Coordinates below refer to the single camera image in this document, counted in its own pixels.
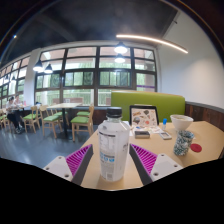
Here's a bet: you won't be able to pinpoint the clear plastic drink bottle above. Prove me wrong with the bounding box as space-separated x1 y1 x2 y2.
97 107 132 183

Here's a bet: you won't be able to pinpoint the small dark box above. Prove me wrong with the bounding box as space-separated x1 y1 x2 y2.
134 130 151 139

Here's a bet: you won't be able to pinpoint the white remote control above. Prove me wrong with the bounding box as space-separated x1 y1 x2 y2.
159 131 173 141

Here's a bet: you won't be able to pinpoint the curved linear ceiling light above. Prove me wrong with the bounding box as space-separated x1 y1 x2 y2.
115 33 189 55

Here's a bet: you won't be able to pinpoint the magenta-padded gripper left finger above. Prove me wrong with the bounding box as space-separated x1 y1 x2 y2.
43 143 95 187

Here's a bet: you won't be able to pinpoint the black tablet with stickers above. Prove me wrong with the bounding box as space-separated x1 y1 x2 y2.
128 104 160 128

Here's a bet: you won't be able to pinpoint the flat round red coaster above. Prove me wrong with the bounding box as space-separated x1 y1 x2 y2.
189 143 203 154

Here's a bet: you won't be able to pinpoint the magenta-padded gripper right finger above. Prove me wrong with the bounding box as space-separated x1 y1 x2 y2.
128 143 184 186

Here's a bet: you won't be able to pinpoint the speckled green-white cup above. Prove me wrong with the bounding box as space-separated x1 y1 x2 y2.
172 129 195 157

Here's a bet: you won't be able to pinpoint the green upholstered bench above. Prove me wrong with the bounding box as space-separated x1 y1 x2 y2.
110 91 187 125

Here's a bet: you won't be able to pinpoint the wooden chairs with green seats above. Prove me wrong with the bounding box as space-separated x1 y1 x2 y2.
0 104 96 143

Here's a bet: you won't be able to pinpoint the dark-framed window wall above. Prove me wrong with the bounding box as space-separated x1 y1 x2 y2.
0 45 158 108

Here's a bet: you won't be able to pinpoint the wooden dining table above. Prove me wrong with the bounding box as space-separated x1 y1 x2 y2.
46 102 83 139

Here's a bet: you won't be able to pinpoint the person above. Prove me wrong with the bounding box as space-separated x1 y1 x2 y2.
4 95 26 134

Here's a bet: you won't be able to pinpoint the printed sticker sheet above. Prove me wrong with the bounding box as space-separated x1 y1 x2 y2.
133 125 162 135

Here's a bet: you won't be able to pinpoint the white bowl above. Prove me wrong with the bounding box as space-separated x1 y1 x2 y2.
169 114 195 132

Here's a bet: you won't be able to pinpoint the pendant ceiling lamps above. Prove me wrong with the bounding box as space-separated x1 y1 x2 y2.
0 41 129 88

